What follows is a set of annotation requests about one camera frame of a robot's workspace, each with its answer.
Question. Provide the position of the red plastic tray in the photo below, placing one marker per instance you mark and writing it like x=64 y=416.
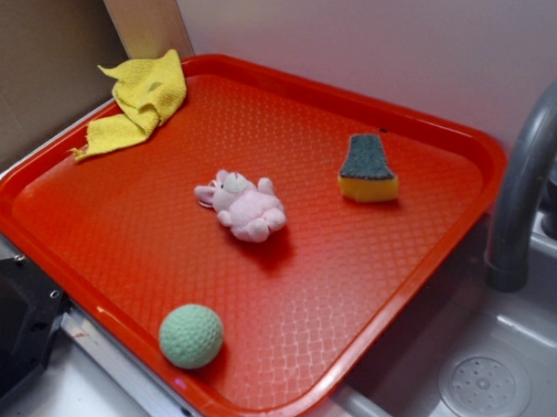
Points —
x=124 y=235

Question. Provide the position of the pink plush bunny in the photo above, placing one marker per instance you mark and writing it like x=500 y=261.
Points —
x=252 y=212

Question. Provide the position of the grey toy faucet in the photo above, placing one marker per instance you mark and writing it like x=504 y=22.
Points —
x=529 y=184

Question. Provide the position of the green dimpled ball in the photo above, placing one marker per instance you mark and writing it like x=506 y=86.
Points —
x=191 y=336

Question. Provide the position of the grey toy sink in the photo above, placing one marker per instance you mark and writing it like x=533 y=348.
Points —
x=462 y=349

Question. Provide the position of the yellow cloth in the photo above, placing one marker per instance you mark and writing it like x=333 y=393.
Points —
x=148 y=92

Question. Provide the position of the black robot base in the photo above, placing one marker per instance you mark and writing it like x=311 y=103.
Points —
x=31 y=305

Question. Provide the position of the wooden board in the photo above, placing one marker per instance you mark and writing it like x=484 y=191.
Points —
x=149 y=28

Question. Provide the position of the yellow green sponge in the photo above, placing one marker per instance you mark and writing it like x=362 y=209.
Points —
x=365 y=175

